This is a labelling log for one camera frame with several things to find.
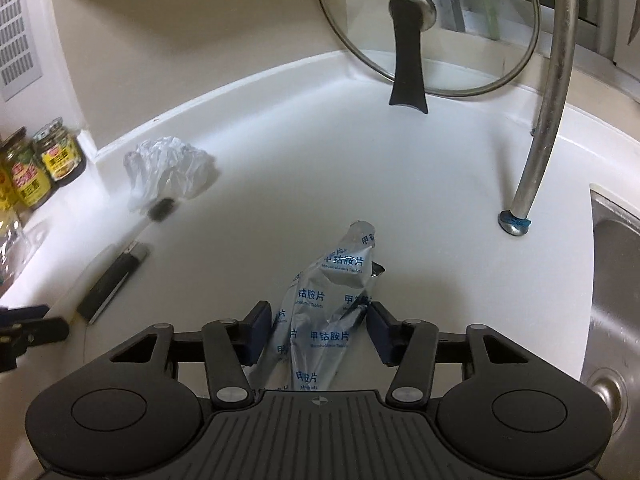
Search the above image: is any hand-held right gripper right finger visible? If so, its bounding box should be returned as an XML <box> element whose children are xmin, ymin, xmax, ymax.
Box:
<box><xmin>366</xmin><ymin>302</ymin><xmax>543</xmax><ymax>409</ymax></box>

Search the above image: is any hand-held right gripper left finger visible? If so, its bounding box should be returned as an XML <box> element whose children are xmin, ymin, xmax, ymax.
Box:
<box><xmin>97</xmin><ymin>301</ymin><xmax>273</xmax><ymax>409</ymax></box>

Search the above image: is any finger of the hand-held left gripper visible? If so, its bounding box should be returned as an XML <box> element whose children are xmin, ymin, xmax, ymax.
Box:
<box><xmin>0</xmin><ymin>316</ymin><xmax>71</xmax><ymax>347</ymax></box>
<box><xmin>0</xmin><ymin>304</ymin><xmax>50</xmax><ymax>323</ymax></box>

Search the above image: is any silver foil pouch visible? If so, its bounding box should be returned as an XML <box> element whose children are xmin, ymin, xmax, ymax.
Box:
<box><xmin>250</xmin><ymin>220</ymin><xmax>387</xmax><ymax>392</ymax></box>

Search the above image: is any white plastic bag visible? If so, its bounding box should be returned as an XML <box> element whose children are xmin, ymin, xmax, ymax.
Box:
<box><xmin>124</xmin><ymin>136</ymin><xmax>219</xmax><ymax>213</ymax></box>

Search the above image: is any crushed clear green label bottle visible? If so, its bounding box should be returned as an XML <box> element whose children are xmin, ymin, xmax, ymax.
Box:
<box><xmin>0</xmin><ymin>220</ymin><xmax>47</xmax><ymax>297</ymax></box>

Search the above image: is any sauce jar with dark lid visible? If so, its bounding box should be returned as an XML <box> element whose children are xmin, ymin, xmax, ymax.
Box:
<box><xmin>0</xmin><ymin>127</ymin><xmax>53</xmax><ymax>211</ymax></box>

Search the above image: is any small black object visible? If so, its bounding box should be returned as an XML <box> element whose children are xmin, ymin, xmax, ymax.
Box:
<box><xmin>147</xmin><ymin>199</ymin><xmax>176</xmax><ymax>221</ymax></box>

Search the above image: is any sauce jar with checkered lid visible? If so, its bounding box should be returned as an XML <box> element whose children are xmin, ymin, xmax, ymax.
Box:
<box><xmin>32</xmin><ymin>117</ymin><xmax>86</xmax><ymax>188</ymax></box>

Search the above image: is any stainless steel sink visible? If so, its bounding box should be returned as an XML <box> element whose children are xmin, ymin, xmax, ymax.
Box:
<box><xmin>582</xmin><ymin>185</ymin><xmax>640</xmax><ymax>441</ymax></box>

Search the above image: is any steel dish rack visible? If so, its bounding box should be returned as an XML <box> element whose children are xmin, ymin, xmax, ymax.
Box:
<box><xmin>497</xmin><ymin>0</ymin><xmax>582</xmax><ymax>237</ymax></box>

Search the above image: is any green cutting board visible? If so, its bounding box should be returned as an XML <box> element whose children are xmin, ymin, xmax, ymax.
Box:
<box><xmin>467</xmin><ymin>0</ymin><xmax>501</xmax><ymax>41</ymax></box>

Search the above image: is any glass pot lid black handle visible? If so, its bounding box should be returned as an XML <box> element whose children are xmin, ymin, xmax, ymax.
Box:
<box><xmin>315</xmin><ymin>0</ymin><xmax>541</xmax><ymax>113</ymax></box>

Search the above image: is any grey wall vent grille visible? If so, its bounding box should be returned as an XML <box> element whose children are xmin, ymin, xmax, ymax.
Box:
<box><xmin>0</xmin><ymin>0</ymin><xmax>43</xmax><ymax>101</ymax></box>

